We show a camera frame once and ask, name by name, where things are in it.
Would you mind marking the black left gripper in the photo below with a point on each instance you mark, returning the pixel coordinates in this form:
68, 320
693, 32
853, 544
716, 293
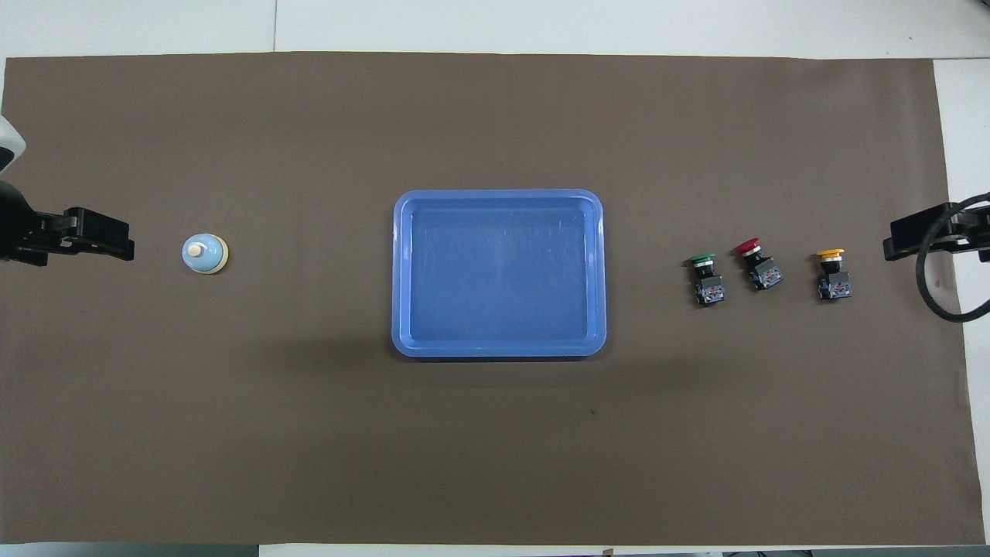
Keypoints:
23, 232

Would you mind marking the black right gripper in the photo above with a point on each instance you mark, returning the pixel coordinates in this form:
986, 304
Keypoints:
976, 232

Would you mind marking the yellow mushroom push button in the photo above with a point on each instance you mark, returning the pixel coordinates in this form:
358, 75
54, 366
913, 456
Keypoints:
833, 277

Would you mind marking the red mushroom push button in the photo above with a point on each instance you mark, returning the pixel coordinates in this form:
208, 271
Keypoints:
760, 267

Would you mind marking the green mushroom push button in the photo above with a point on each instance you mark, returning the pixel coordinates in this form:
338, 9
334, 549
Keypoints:
707, 280

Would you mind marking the blue service bell cream base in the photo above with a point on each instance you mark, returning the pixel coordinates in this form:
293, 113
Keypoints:
203, 255

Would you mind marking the blue plastic tray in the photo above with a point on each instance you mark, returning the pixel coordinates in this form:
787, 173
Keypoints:
499, 302

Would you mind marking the brown table mat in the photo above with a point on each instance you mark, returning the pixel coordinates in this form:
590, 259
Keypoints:
309, 433

